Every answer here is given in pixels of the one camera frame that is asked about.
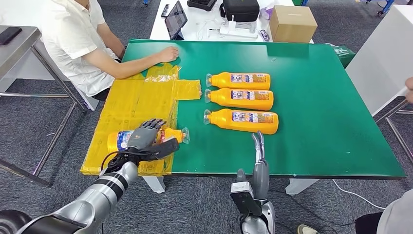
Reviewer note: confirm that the green table mat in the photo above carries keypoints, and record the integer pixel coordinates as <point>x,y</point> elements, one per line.
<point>322,113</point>

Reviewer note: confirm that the seated person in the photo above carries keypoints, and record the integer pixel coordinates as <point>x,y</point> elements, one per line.
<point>71,42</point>

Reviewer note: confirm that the black phone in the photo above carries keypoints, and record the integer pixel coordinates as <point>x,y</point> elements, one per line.
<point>10,35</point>

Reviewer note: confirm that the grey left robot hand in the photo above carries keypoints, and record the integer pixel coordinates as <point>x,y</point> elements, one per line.
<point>142,137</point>

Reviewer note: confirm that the white power strip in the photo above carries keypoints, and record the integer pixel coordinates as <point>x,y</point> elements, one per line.
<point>237,31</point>

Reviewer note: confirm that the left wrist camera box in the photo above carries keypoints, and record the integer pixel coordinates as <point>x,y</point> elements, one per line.
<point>164,148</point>

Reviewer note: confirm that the yellow taped sheet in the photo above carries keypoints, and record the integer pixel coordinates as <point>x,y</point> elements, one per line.
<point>129,103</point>

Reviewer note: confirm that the white table leg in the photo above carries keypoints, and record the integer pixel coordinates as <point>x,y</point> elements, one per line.
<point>296,187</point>
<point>155,184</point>

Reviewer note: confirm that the black carry case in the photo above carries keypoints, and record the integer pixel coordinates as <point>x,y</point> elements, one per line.
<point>240,9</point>

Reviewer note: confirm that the orange detergent bottle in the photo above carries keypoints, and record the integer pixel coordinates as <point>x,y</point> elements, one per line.
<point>238,85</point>
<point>238,104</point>
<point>174,134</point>
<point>242,127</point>

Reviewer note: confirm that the small dark packet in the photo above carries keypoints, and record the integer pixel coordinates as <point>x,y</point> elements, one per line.
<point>264,35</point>

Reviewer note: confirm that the standing person's shoe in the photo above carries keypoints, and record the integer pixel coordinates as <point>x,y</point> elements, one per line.
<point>305,230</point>

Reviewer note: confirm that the grey steel table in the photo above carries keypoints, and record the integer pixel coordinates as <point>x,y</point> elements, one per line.
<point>16,51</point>

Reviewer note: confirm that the seated person's right forearm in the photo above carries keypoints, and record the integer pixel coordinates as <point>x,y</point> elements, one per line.
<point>135,68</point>

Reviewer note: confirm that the pale purple plastic bag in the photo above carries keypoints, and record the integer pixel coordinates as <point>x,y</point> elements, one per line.
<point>266,13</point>

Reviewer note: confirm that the brown cardboard box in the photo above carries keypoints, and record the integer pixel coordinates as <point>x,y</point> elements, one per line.
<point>292,26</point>

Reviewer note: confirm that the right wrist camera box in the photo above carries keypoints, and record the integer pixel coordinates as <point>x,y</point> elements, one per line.
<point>245,200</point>

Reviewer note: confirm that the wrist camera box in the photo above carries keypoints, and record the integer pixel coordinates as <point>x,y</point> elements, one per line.
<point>245,200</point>
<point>164,148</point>

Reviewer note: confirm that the black tablet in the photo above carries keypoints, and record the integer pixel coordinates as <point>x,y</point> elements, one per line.
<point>176,18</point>

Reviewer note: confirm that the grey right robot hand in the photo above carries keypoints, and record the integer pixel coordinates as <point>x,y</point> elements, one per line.
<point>261,181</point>

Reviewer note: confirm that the blue metal frame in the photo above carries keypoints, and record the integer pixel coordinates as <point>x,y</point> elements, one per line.
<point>387,5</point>

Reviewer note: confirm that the white board table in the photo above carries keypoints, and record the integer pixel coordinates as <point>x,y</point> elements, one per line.
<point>380,58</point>

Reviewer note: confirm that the steel table frame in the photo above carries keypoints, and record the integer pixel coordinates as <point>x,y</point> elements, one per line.
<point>400,139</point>

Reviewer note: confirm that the black remote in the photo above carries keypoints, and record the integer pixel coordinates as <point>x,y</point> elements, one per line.
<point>165,10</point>

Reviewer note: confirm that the standing person's hand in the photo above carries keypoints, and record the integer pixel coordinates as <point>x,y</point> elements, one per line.
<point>409,90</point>

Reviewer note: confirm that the seated person's right hand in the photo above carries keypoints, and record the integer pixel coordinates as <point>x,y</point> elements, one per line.
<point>168,54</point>

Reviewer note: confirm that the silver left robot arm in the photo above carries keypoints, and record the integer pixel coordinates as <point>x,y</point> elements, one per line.
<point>93,200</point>

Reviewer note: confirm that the black round object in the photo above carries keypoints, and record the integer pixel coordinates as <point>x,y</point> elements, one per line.
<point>9,223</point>

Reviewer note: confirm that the black tray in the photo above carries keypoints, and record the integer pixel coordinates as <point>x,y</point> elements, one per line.
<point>202,4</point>

